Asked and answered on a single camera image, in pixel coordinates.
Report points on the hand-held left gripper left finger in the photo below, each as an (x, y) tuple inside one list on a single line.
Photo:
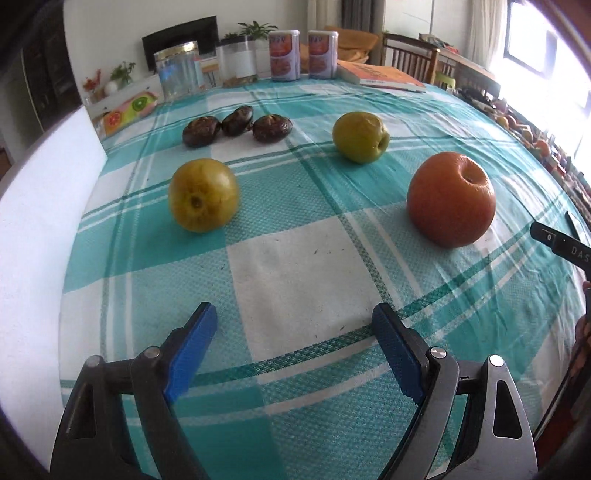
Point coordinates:
[(194, 344)]

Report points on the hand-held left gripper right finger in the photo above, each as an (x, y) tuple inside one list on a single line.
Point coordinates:
[(397, 355)]

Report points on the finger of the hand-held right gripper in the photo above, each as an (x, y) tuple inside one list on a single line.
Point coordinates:
[(572, 225)]

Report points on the person's right hand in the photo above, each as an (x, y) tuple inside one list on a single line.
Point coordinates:
[(584, 332)]

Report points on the row of assorted fruit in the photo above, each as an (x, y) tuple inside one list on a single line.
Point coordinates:
[(545, 143)]

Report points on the orange-red apple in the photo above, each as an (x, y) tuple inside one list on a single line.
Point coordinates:
[(450, 201)]

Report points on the teal checked tablecloth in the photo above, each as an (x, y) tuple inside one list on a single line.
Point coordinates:
[(295, 258)]

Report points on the yellow-green apple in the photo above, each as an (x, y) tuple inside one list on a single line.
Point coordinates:
[(203, 196)]

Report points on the wooden side table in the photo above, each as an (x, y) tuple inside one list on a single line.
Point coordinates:
[(471, 69)]

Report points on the window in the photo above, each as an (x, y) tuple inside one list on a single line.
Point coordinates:
[(549, 37)]

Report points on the dark brown shiitake mushroom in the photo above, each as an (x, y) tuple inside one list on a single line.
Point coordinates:
[(271, 127), (237, 121), (199, 131)]

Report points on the wrinkled green apple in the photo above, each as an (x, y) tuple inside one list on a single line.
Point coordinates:
[(360, 136)]

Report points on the wooden chair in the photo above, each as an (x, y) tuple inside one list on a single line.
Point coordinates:
[(408, 57)]

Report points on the orange book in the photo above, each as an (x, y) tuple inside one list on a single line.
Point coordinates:
[(383, 76)]

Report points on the fruit-print packet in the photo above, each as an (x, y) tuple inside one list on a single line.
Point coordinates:
[(127, 110)]

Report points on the clear jar with gold lid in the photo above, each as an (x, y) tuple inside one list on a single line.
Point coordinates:
[(179, 71)]

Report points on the small plant in white pot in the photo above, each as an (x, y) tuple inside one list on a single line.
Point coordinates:
[(121, 76)]

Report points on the red flower decoration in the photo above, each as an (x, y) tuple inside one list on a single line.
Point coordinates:
[(92, 85)]

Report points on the clear jar with white label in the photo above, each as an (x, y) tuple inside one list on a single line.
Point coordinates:
[(237, 64)]

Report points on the orange cushion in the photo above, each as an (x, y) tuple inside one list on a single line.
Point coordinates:
[(353, 44)]

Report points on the grey curtain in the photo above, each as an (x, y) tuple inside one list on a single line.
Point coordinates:
[(362, 16)]

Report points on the orange labelled tin can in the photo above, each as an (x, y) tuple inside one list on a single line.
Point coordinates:
[(285, 57), (322, 55)]

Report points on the black television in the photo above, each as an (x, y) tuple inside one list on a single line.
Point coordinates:
[(178, 37)]

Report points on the green potted plant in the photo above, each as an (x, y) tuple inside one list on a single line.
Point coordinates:
[(256, 30)]

